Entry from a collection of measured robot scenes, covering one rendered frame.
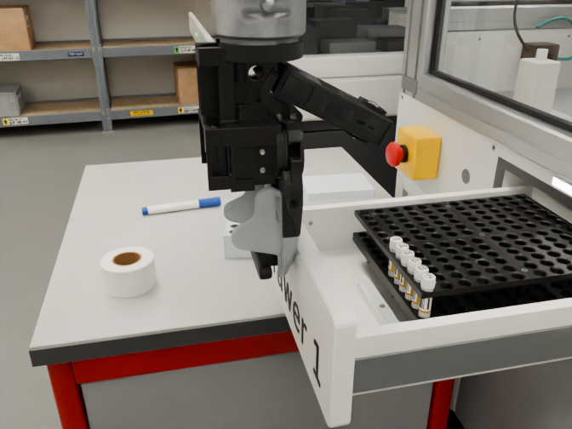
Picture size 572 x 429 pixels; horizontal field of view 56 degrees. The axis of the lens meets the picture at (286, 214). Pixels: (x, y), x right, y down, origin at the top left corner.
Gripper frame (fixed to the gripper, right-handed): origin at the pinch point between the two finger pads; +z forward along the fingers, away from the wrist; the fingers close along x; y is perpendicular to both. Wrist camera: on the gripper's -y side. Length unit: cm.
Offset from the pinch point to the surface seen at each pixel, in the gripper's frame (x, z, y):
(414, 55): -42, -11, -32
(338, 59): -80, -4, -31
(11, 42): -368, 26, 107
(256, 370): -11.5, 24.5, 1.2
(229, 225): -28.3, 10.7, 2.2
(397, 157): -31.0, 2.9, -25.4
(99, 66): -363, 44, 52
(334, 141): -83, 17, -32
